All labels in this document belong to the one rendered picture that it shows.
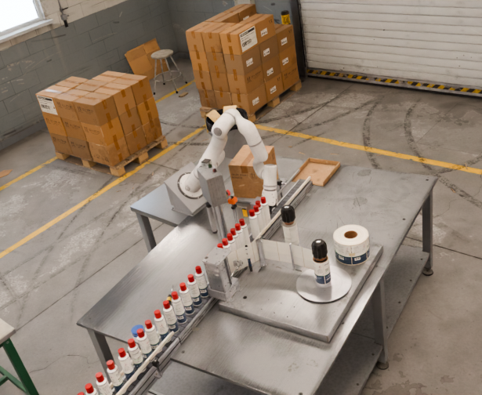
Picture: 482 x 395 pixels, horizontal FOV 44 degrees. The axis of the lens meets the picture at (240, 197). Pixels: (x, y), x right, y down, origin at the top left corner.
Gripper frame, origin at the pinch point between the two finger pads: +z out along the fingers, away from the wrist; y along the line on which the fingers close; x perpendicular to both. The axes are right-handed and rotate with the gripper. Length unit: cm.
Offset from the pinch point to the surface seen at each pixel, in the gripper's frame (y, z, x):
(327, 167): 4, -17, 79
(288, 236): 28.8, 4.1, -26.3
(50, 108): -375, -29, 139
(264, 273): 23, 23, -44
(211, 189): -3, -27, -61
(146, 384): 6, 58, -130
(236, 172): -37.0, -18.5, 16.7
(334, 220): 37.3, 4.6, 20.9
